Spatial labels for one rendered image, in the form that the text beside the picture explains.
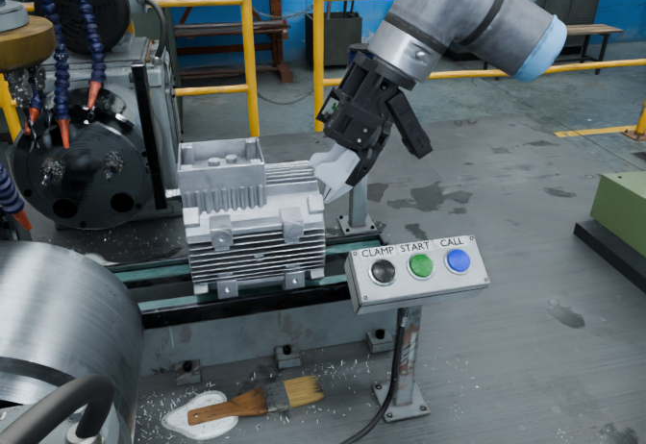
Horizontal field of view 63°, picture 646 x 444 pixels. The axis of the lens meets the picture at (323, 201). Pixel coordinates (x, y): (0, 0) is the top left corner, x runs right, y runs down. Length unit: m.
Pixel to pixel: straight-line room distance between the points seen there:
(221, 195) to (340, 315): 0.29
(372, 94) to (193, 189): 0.28
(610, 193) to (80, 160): 1.09
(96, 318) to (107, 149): 0.51
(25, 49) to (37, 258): 0.25
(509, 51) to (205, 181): 0.44
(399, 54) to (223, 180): 0.29
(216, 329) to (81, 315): 0.36
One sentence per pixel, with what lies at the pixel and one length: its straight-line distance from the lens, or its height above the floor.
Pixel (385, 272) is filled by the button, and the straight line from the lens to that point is 0.65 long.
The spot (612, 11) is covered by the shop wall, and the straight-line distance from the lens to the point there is 7.58.
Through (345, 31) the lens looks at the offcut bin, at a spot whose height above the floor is 0.39.
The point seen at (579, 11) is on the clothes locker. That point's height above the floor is 0.49.
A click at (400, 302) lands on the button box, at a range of 0.67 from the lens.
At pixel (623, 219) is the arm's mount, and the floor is 0.87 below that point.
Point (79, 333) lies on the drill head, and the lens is 0.53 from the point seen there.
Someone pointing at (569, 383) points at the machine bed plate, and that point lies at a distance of 0.96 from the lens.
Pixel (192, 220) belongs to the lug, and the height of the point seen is 1.08.
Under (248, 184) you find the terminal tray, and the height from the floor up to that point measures 1.12.
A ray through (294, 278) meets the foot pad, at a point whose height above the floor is 0.97.
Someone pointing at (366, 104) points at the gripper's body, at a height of 1.23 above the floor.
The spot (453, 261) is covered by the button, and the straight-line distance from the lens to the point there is 0.68.
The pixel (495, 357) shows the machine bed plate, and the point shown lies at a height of 0.80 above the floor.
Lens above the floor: 1.46
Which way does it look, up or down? 29 degrees down
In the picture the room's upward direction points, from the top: straight up
